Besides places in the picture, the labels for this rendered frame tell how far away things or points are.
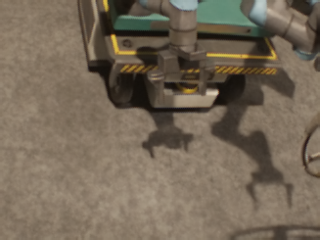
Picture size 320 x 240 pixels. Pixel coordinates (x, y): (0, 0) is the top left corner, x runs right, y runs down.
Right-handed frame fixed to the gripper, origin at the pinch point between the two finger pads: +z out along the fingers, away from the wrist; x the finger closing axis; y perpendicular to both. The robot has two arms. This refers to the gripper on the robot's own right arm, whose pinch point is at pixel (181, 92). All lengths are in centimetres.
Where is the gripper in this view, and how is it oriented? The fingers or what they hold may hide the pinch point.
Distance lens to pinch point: 141.8
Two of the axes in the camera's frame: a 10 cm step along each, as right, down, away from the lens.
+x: -9.2, 2.1, -3.3
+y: -3.9, -4.9, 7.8
